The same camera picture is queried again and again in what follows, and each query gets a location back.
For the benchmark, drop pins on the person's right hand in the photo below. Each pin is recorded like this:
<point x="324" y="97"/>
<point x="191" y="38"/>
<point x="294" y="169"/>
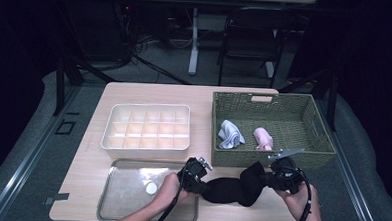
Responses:
<point x="296" y="205"/>

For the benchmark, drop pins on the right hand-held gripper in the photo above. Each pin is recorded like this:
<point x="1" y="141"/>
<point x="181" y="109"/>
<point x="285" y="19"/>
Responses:
<point x="286" y="179"/>

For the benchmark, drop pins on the black sock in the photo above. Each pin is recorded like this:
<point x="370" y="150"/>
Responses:
<point x="234" y="189"/>

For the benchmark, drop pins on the light blue sock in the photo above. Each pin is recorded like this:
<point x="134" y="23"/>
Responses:
<point x="229" y="135"/>

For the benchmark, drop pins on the green woven basket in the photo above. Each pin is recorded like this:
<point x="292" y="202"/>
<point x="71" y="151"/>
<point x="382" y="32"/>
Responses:
<point x="271" y="107"/>

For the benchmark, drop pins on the person's left hand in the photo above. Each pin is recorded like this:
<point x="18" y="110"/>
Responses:
<point x="170" y="189"/>

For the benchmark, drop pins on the grey tape strip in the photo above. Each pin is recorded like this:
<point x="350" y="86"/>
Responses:
<point x="58" y="197"/>

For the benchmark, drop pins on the white desk leg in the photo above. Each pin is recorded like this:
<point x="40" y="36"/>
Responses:
<point x="194" y="50"/>

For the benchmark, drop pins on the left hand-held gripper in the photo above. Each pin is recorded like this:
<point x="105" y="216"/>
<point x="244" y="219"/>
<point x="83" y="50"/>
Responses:
<point x="193" y="173"/>

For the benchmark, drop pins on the pink sock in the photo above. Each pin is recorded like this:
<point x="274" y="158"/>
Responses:
<point x="263" y="138"/>

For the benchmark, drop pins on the black metal stand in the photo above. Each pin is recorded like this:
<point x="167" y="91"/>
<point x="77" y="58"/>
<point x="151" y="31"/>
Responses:
<point x="60" y="84"/>
<point x="332" y="103"/>

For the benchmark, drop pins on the black folding chair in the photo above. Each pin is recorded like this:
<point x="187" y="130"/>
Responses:
<point x="253" y="43"/>

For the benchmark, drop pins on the white divided organizer box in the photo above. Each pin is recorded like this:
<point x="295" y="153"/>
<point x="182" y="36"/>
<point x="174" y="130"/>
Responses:
<point x="163" y="119"/>

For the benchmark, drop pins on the metal tray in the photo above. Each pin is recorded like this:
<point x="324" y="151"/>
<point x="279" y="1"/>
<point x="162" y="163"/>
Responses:
<point x="127" y="194"/>

